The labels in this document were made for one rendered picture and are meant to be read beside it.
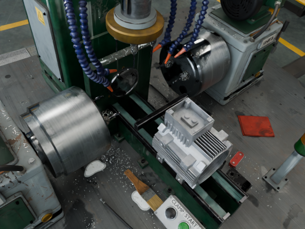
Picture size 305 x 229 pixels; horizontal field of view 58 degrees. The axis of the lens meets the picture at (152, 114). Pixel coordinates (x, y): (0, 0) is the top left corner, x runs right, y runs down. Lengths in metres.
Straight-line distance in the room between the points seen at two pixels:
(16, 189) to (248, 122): 1.02
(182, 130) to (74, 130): 0.32
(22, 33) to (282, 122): 2.68
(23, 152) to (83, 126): 0.18
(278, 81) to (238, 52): 0.53
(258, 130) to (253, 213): 0.40
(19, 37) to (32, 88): 1.83
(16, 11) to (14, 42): 0.59
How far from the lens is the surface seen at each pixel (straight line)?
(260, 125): 1.41
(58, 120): 0.84
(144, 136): 1.08
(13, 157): 0.78
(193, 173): 0.87
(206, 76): 1.12
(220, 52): 1.17
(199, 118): 0.92
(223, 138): 0.94
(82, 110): 0.86
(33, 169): 0.77
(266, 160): 1.31
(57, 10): 0.97
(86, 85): 1.05
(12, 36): 3.31
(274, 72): 1.75
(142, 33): 0.83
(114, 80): 1.07
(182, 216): 0.79
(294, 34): 3.88
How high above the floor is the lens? 1.80
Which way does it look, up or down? 50 degrees down
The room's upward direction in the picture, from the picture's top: 7 degrees clockwise
